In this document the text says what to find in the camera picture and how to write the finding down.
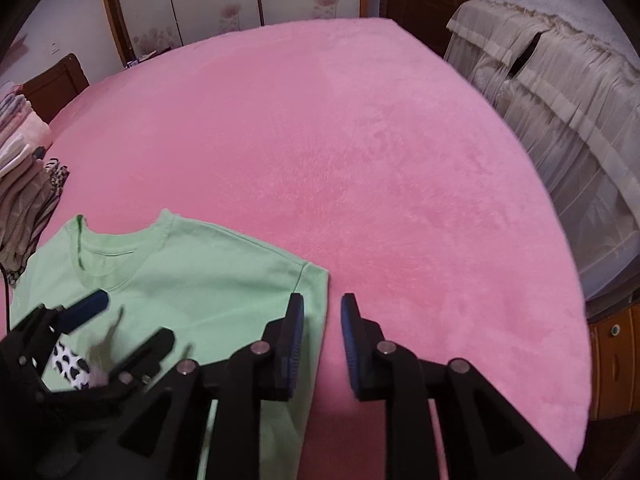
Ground black cable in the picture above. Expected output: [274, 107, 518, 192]
[0, 267, 17, 336]

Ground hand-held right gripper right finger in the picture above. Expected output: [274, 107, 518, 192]
[341, 293, 582, 480]

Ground light green t-shirt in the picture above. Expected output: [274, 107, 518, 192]
[9, 209, 331, 480]

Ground wooden cabinet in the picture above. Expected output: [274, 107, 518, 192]
[586, 301, 640, 422]

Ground pink fleece blanket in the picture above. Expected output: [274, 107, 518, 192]
[0, 17, 593, 480]

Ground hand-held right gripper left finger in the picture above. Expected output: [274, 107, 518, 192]
[45, 293, 305, 480]

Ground wooden bed headboard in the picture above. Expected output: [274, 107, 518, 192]
[22, 52, 92, 125]

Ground pile of folded clothes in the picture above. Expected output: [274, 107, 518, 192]
[0, 80, 72, 286]

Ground floral wardrobe doors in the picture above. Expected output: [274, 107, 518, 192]
[97, 0, 382, 68]

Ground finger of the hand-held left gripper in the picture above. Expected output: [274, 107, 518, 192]
[89, 328, 176, 407]
[14, 289, 110, 362]

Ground cream pleated cloth cover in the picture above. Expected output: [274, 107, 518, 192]
[444, 0, 640, 306]

